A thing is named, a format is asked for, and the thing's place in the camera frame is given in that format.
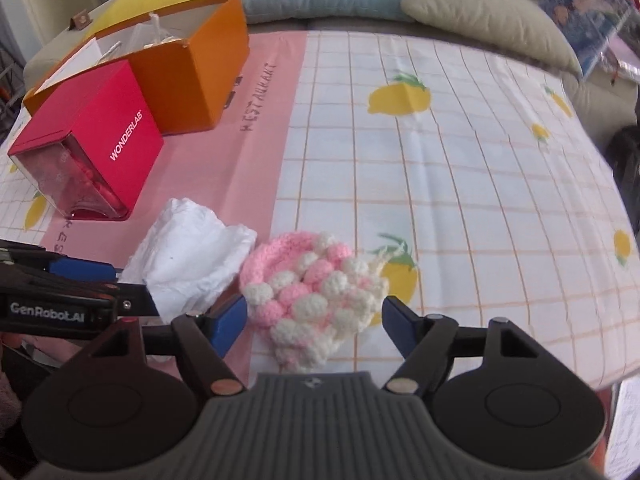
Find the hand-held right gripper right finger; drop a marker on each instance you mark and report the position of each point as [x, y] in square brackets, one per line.
[397, 327]

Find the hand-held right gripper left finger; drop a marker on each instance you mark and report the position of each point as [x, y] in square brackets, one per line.
[227, 325]

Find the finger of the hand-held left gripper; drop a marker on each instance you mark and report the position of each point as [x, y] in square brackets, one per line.
[82, 269]
[135, 302]

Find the white tissue paper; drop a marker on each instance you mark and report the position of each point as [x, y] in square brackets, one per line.
[185, 250]

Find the pink and white crochet pouch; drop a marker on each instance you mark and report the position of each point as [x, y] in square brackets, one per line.
[300, 290]

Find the orange cardboard box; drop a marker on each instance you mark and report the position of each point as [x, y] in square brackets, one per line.
[200, 75]

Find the clear plastic bag with ribbon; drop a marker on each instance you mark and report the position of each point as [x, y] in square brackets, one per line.
[150, 35]

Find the pile of small red bottles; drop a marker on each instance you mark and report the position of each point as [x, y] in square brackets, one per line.
[90, 180]

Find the lemon print checked tablecloth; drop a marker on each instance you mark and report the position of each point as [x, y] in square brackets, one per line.
[450, 185]

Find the pink paper placemat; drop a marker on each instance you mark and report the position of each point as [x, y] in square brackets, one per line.
[240, 170]

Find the red box with clear window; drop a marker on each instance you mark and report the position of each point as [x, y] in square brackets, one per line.
[115, 110]

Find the brown leather tag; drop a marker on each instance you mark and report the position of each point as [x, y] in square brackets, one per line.
[80, 20]

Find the grey sofa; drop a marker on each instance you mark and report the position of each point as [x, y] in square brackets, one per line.
[600, 105]

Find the beige pillow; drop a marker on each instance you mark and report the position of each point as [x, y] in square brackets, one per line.
[475, 10]

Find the colourful magazine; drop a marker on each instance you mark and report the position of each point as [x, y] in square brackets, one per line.
[580, 10]

